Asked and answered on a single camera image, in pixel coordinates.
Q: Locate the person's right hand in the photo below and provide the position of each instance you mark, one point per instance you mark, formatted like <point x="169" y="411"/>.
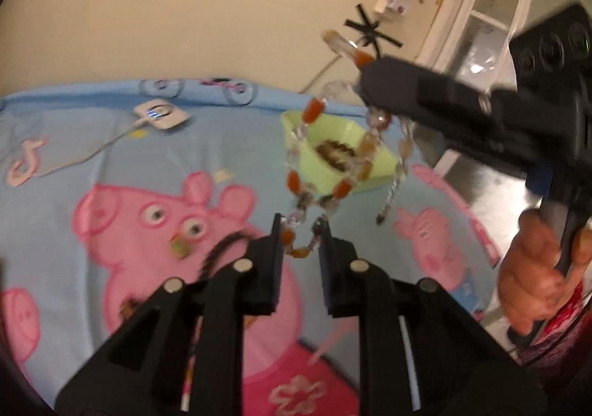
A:
<point x="527" y="272"/>

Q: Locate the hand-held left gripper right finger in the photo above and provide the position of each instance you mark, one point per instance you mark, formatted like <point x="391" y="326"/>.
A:
<point x="326" y="263"/>

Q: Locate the printed cartoon blanket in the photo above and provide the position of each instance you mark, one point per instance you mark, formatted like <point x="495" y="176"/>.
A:
<point x="92" y="138"/>

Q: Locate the white furniture frame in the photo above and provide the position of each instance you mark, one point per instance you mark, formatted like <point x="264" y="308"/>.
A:
<point x="453" y="4"/>

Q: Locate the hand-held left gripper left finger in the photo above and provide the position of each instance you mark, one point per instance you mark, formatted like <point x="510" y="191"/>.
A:
<point x="276" y="261"/>

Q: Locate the green plastic bowl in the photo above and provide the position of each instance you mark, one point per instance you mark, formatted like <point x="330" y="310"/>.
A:
<point x="323" y="172"/>

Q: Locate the white square device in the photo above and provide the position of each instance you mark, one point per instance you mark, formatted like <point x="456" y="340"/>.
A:
<point x="162" y="118"/>

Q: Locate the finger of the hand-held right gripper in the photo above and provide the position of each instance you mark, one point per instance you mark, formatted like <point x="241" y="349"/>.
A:
<point x="416" y="97"/>

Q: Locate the pile of beaded jewelry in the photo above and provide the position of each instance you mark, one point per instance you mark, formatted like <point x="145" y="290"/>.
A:
<point x="337" y="152"/>

